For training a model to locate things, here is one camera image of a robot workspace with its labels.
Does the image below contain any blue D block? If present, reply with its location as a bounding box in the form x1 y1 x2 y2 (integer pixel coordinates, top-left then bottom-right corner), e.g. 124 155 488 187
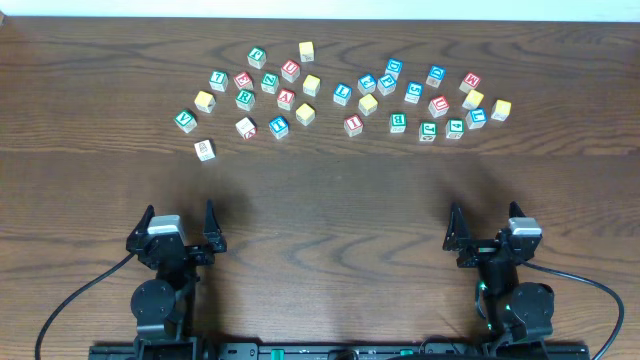
385 58 403 80

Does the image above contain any green j block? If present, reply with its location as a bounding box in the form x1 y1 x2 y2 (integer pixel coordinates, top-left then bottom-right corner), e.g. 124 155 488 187
419 122 438 142
247 47 267 69

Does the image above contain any red A block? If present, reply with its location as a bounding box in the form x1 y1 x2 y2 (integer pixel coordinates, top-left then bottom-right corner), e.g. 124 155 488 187
276 89 295 111

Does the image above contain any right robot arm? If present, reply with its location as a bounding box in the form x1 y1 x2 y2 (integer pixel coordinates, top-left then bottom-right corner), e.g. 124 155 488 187
443 202 554 349

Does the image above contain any blue l block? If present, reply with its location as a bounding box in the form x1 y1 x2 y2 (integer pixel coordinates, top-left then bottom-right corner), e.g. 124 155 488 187
465 108 487 130
333 83 352 106

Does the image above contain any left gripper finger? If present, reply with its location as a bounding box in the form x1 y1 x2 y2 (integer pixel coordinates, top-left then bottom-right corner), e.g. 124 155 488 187
130 205 155 239
203 199 222 245

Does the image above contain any blue 5 block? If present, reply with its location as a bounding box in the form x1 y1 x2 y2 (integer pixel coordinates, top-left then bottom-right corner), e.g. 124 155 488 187
404 81 424 104

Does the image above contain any green Z block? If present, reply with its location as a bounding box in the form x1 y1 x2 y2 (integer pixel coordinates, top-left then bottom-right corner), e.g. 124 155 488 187
261 72 279 94

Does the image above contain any blue 2 block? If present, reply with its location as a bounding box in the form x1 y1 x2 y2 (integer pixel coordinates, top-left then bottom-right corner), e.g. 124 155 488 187
357 73 377 96

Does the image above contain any red I block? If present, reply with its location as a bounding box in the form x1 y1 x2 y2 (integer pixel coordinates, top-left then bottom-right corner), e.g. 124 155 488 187
344 114 364 137

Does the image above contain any red U block right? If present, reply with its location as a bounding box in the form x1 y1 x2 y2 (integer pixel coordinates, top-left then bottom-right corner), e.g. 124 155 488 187
428 96 450 118

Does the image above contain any left black cable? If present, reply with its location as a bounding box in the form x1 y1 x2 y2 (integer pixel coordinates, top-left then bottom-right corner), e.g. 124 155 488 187
33 252 137 360

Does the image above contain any yellow block centre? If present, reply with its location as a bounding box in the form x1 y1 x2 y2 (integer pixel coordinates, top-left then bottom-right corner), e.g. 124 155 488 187
295 103 316 126

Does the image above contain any yellow K block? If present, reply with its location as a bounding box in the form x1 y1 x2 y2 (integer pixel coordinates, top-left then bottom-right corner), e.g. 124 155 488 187
194 91 216 113

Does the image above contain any plain picture block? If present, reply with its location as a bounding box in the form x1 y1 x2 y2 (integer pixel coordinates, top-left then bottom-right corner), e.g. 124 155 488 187
194 139 216 162

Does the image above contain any green B block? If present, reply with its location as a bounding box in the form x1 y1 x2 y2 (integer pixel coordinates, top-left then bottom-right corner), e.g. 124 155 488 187
389 113 407 133

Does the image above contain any yellow C block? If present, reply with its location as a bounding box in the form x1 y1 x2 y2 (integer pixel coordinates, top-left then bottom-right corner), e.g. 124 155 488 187
303 74 321 97

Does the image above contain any red E block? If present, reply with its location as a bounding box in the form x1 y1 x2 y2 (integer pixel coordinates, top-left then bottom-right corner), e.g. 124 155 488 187
233 72 254 90

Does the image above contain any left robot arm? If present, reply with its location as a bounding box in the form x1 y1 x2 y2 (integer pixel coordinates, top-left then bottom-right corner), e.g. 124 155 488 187
126 201 227 359

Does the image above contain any yellow block far right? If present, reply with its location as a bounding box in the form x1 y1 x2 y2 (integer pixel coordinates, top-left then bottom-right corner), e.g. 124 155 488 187
490 99 512 122

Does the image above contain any green V block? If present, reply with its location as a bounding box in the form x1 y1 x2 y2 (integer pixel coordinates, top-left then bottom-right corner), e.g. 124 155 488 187
174 109 198 134

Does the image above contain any right black cable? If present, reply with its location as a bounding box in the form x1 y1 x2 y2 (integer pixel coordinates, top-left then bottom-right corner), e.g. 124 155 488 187
519 257 626 360

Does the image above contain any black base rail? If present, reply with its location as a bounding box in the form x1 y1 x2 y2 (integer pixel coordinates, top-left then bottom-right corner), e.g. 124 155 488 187
88 341 591 360

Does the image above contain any blue T block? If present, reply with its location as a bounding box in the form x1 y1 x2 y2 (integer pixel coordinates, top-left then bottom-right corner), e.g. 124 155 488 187
269 116 289 139

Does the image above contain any green J block top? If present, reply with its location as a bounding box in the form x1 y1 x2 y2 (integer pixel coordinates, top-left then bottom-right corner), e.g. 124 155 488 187
247 47 267 69

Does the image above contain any green 7 block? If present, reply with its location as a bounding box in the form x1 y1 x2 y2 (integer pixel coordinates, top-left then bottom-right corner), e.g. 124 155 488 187
209 70 229 92

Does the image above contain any green 4 block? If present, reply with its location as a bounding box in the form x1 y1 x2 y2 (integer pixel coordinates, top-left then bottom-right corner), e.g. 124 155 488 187
446 119 465 139

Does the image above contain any red M block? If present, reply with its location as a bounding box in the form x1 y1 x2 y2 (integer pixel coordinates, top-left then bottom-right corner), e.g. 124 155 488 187
459 72 481 93

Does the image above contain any yellow O block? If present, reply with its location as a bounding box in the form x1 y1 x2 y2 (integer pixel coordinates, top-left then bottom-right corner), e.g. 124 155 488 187
358 94 378 116

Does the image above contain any blue P block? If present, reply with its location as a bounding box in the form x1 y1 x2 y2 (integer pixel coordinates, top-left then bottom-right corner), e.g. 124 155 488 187
377 74 397 96

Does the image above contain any black cable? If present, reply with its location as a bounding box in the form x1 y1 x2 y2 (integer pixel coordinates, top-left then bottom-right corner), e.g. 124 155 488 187
519 257 626 360
33 252 137 360

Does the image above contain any green R block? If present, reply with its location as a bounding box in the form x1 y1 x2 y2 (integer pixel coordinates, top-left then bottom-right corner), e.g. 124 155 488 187
235 89 255 111

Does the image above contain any white red-sided block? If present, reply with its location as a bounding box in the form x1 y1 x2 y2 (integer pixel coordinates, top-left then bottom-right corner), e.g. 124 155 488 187
235 117 257 140

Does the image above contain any green J block right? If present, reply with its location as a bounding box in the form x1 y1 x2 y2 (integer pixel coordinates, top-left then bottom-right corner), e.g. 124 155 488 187
419 122 438 142

